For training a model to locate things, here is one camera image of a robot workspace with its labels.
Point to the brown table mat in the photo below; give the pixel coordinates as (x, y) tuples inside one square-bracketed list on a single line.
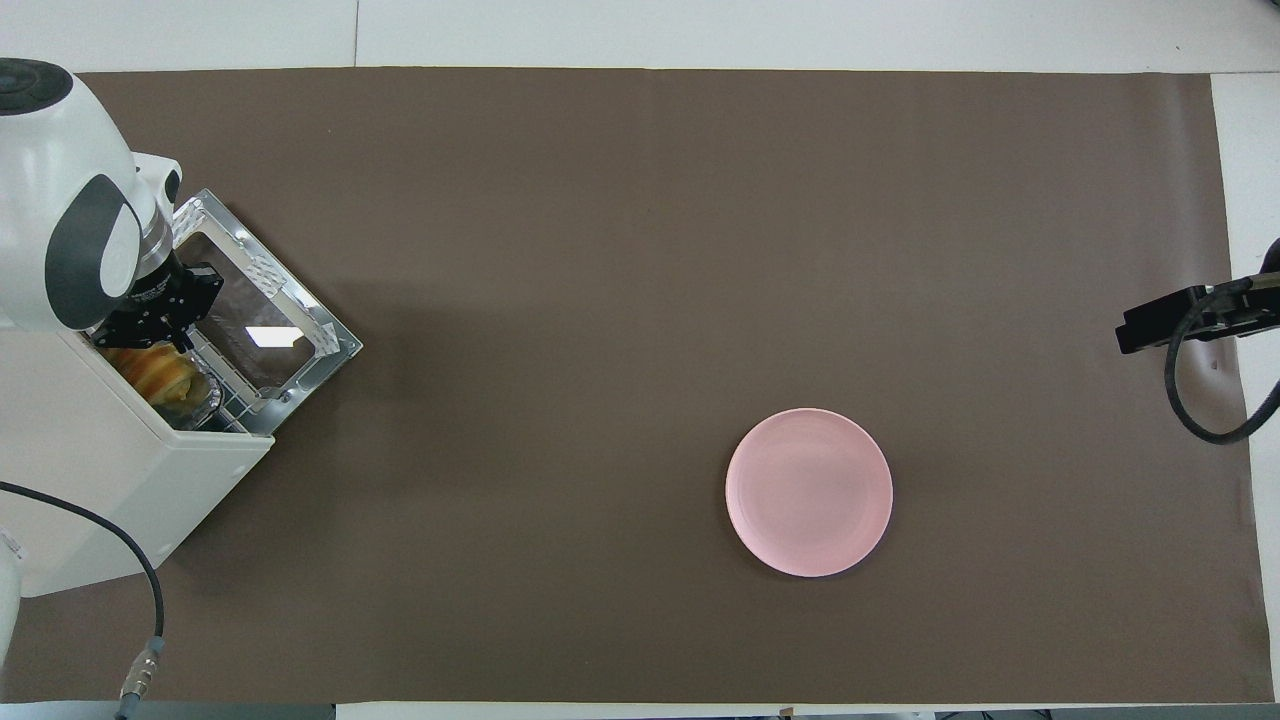
[(700, 200)]

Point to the golden spiral bread roll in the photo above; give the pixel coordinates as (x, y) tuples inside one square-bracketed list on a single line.
[(155, 372)]

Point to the aluminium foil tray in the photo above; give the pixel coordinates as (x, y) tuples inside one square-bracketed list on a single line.
[(208, 400)]

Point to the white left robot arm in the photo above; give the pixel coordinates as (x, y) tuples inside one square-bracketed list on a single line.
[(50, 180)]

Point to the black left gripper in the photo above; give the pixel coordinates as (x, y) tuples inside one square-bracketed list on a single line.
[(165, 305)]

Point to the glass oven door metal frame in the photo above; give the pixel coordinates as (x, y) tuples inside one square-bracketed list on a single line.
[(290, 320)]

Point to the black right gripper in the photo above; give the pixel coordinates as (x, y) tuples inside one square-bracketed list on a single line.
[(1245, 310)]

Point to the white toaster oven body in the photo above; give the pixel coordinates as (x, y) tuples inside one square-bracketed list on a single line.
[(100, 480)]

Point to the pink round plate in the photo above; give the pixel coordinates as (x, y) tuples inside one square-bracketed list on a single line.
[(808, 492)]

